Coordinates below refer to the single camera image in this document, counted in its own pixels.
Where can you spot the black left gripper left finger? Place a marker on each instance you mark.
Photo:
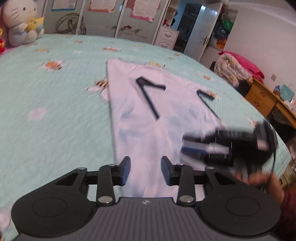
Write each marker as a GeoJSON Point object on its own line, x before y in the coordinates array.
{"type": "Point", "coordinates": [109, 176]}

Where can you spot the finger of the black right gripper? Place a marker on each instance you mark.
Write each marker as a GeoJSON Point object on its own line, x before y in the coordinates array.
{"type": "Point", "coordinates": [201, 151]}
{"type": "Point", "coordinates": [198, 138]}

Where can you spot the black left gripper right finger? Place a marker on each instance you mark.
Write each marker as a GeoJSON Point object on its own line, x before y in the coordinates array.
{"type": "Point", "coordinates": [181, 176]}

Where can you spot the white t-shirt navy trim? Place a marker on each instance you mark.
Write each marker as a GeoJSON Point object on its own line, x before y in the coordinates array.
{"type": "Point", "coordinates": [151, 110]}

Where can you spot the person right hand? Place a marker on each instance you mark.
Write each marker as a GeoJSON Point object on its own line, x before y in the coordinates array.
{"type": "Point", "coordinates": [267, 180]}

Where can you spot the wooden yellow desk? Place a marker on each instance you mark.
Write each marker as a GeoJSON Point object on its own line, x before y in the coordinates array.
{"type": "Point", "coordinates": [265, 101]}

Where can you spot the pink floral folded quilt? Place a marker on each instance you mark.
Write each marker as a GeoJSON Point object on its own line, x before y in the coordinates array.
{"type": "Point", "coordinates": [236, 69]}

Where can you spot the mint quilted bee bedspread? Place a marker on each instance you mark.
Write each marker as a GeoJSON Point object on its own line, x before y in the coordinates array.
{"type": "Point", "coordinates": [51, 123]}

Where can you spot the white open door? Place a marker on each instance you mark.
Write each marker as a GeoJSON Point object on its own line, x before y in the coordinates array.
{"type": "Point", "coordinates": [202, 30]}

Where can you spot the white drawer cabinet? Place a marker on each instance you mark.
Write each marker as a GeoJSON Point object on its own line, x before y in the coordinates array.
{"type": "Point", "coordinates": [166, 37]}

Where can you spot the green plastic bag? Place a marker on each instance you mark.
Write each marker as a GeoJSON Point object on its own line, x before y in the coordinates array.
{"type": "Point", "coordinates": [228, 25]}

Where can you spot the white cat plush toy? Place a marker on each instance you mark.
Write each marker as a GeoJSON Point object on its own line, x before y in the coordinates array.
{"type": "Point", "coordinates": [24, 27]}

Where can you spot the pink framed wall poster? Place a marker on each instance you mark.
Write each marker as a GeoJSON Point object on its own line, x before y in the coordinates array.
{"type": "Point", "coordinates": [145, 9]}

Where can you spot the orange framed wall poster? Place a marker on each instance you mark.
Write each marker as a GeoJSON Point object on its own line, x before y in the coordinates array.
{"type": "Point", "coordinates": [105, 6]}

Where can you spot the blue framed wall poster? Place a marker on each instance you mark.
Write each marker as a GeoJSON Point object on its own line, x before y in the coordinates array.
{"type": "Point", "coordinates": [64, 5]}

